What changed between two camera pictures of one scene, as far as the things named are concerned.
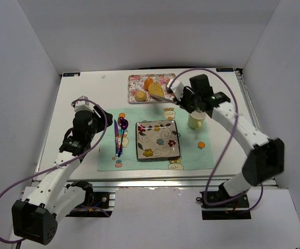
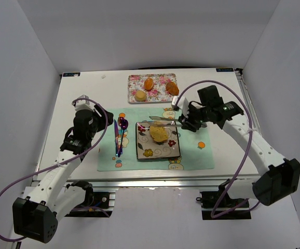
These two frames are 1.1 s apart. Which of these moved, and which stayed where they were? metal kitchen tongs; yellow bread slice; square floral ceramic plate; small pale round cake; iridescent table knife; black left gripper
Moved: yellow bread slice; metal kitchen tongs
Stayed: black left gripper; small pale round cake; iridescent table knife; square floral ceramic plate
